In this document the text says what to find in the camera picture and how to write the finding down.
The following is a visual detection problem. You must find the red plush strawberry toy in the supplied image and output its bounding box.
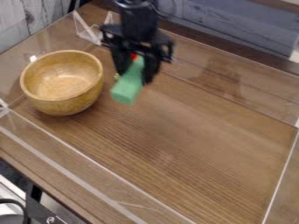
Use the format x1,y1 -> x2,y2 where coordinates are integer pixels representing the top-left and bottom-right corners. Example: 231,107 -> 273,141
131,53 -> 137,60

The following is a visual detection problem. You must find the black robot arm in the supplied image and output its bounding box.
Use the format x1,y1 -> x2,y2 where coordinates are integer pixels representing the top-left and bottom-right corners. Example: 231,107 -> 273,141
99,0 -> 173,85

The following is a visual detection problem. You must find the black stand with cable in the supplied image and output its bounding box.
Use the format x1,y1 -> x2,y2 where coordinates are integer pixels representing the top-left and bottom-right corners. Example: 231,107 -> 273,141
0,179 -> 69,224

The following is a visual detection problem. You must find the clear acrylic corner bracket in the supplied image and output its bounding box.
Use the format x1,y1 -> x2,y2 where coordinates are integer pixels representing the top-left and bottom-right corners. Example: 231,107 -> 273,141
71,10 -> 116,46

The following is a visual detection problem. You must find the brown wooden bowl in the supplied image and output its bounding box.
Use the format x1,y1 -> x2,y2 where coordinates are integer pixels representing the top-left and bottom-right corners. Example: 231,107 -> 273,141
20,50 -> 104,116

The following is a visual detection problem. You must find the blue grey couch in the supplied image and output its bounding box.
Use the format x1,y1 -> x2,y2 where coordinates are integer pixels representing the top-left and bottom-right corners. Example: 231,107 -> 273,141
157,0 -> 299,58

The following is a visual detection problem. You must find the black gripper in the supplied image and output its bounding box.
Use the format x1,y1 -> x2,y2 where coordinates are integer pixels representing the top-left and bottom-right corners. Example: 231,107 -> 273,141
100,3 -> 173,85

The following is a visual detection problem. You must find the green rectangular block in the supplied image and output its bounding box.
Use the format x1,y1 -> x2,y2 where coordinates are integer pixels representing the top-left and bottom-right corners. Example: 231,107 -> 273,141
111,55 -> 145,105

